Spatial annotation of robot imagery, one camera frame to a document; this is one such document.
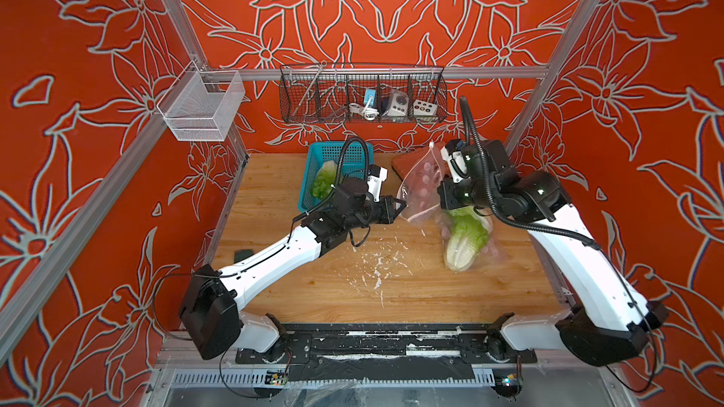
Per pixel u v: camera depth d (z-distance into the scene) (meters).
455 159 0.52
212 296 0.45
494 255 0.85
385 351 0.74
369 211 0.62
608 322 0.38
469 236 0.85
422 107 0.94
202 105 0.93
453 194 0.57
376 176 0.66
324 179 0.99
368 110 0.84
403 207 0.71
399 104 0.91
